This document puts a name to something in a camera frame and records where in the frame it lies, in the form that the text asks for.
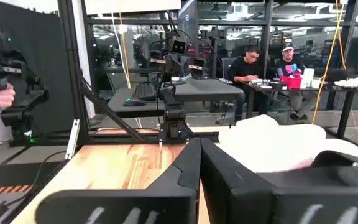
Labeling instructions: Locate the black table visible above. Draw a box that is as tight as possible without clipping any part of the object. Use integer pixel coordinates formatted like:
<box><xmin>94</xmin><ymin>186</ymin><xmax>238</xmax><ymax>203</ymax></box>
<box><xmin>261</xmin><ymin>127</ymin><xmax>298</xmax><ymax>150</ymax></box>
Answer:
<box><xmin>239</xmin><ymin>79</ymin><xmax>358</xmax><ymax>139</ymax></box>

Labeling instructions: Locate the yellow cable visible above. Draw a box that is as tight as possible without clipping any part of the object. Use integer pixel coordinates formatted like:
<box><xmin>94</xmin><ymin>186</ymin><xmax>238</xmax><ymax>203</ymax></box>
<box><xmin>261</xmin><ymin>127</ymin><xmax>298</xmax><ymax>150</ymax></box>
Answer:
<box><xmin>311</xmin><ymin>0</ymin><xmax>345</xmax><ymax>124</ymax></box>
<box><xmin>336</xmin><ymin>0</ymin><xmax>358</xmax><ymax>152</ymax></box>

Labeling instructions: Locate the red box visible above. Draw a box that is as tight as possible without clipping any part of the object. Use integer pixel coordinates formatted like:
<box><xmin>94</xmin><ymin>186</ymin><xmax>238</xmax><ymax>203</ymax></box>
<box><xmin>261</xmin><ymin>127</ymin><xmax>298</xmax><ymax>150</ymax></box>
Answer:
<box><xmin>279</xmin><ymin>74</ymin><xmax>303</xmax><ymax>90</ymax></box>

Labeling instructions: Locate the white board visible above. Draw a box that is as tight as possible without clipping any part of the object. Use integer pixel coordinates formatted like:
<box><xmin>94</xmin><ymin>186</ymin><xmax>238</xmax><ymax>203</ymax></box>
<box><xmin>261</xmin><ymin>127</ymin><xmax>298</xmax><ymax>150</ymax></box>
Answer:
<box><xmin>84</xmin><ymin>0</ymin><xmax>182</xmax><ymax>15</ymax></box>

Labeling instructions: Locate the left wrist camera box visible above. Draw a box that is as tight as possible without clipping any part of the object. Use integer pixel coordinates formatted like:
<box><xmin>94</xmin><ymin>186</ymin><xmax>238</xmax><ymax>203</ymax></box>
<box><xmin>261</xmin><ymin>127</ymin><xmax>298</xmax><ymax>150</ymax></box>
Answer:
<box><xmin>170</xmin><ymin>36</ymin><xmax>188</xmax><ymax>55</ymax></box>

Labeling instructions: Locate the black computer mouse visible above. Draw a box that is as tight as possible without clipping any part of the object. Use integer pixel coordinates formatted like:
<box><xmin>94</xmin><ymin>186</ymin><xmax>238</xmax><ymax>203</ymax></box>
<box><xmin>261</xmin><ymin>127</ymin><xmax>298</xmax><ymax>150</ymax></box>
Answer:
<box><xmin>122</xmin><ymin>98</ymin><xmax>148</xmax><ymax>108</ymax></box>

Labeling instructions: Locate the black keyboard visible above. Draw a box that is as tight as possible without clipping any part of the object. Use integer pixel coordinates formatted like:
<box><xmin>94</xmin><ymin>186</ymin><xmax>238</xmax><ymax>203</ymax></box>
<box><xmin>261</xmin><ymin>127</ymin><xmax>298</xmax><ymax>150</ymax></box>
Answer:
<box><xmin>134</xmin><ymin>82</ymin><xmax>157</xmax><ymax>101</ymax></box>

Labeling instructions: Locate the grey desk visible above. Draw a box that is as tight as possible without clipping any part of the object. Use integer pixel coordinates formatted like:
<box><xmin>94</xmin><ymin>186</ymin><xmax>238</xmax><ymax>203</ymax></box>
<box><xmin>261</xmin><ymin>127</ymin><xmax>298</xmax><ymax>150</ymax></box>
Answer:
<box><xmin>107</xmin><ymin>81</ymin><xmax>167</xmax><ymax>119</ymax></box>
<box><xmin>172</xmin><ymin>77</ymin><xmax>244</xmax><ymax>104</ymax></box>

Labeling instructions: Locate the silver metal bracket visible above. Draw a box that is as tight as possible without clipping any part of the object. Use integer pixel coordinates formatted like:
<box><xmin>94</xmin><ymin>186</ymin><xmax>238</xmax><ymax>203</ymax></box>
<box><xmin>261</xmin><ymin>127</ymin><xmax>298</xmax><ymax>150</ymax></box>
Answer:
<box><xmin>64</xmin><ymin>119</ymin><xmax>81</xmax><ymax>161</ymax></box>

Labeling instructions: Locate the person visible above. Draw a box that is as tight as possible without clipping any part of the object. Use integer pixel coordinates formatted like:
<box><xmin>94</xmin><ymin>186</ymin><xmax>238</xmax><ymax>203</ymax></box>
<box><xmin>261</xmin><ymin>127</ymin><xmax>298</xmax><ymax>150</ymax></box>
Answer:
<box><xmin>274</xmin><ymin>42</ymin><xmax>318</xmax><ymax>121</ymax></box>
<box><xmin>227</xmin><ymin>44</ymin><xmax>272</xmax><ymax>123</ymax></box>

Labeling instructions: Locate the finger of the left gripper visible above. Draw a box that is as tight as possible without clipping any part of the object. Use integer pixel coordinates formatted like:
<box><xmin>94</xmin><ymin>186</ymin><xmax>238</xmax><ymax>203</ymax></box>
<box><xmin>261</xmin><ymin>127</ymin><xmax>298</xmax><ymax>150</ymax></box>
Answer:
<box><xmin>189</xmin><ymin>57</ymin><xmax>207</xmax><ymax>80</ymax></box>
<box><xmin>149</xmin><ymin>49</ymin><xmax>168</xmax><ymax>70</ymax></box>

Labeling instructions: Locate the black glass wall frame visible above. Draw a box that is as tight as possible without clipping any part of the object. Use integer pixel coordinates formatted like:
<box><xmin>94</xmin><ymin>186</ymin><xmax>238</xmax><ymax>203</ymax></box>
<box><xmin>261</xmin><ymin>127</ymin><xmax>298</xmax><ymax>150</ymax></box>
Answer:
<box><xmin>81</xmin><ymin>0</ymin><xmax>358</xmax><ymax>138</ymax></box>

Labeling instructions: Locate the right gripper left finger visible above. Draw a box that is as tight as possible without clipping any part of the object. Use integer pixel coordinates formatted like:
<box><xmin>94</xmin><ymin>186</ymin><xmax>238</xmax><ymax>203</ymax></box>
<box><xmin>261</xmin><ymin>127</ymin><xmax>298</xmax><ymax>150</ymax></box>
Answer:
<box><xmin>35</xmin><ymin>138</ymin><xmax>203</xmax><ymax>224</ymax></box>

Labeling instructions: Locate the white cloth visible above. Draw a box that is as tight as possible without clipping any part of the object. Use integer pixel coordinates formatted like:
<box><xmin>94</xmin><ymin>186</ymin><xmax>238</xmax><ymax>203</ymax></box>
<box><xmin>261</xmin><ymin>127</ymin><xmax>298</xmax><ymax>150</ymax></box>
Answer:
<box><xmin>334</xmin><ymin>77</ymin><xmax>358</xmax><ymax>89</ymax></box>

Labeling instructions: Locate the dark grey partition panel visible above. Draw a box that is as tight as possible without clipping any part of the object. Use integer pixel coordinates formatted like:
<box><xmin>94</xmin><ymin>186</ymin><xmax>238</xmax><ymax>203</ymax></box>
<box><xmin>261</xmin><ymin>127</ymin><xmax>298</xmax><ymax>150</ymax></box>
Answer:
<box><xmin>0</xmin><ymin>0</ymin><xmax>74</xmax><ymax>134</ymax></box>

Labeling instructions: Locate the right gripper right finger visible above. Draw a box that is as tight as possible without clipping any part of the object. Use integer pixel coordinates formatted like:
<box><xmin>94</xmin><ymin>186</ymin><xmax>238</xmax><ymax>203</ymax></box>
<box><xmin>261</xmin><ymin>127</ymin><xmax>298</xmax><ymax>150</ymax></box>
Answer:
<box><xmin>201</xmin><ymin>138</ymin><xmax>358</xmax><ymax>224</ymax></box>

